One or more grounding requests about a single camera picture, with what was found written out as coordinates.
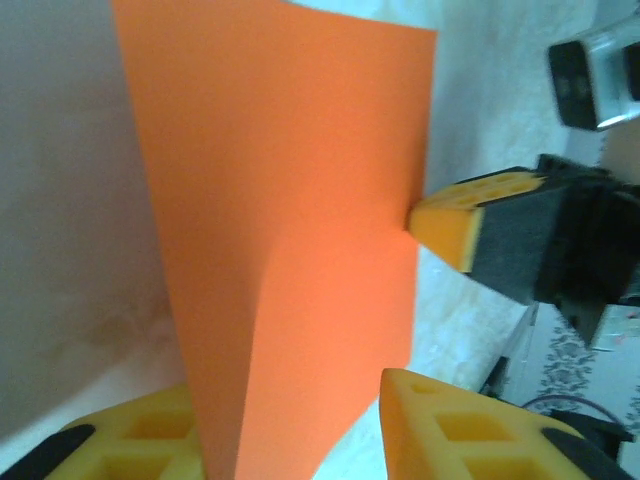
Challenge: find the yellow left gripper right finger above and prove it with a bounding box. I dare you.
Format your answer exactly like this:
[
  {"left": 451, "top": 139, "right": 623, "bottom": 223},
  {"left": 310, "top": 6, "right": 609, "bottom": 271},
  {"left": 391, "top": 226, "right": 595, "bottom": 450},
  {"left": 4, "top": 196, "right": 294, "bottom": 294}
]
[{"left": 379, "top": 367, "right": 636, "bottom": 480}]

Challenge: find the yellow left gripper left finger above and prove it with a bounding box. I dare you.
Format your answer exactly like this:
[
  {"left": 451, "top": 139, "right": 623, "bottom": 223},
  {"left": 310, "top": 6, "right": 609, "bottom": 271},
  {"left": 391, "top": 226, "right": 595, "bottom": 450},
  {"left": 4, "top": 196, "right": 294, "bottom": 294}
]
[{"left": 0, "top": 384, "right": 207, "bottom": 480}]

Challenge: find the orange square paper sheet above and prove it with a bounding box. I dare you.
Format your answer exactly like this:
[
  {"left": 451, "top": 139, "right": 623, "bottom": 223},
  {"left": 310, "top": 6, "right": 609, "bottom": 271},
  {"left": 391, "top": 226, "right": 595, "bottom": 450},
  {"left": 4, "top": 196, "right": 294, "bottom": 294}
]
[{"left": 110, "top": 0, "right": 440, "bottom": 480}]

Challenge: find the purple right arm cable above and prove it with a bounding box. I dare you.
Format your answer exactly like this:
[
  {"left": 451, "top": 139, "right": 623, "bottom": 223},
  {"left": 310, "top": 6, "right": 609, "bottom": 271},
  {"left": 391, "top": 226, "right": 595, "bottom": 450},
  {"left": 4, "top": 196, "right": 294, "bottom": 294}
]
[{"left": 519, "top": 393, "right": 624, "bottom": 426}]

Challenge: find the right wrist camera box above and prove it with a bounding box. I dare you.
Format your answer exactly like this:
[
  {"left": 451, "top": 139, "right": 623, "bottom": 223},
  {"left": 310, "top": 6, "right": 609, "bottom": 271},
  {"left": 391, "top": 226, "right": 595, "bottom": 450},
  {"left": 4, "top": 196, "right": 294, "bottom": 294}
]
[{"left": 546, "top": 19, "right": 640, "bottom": 132}]

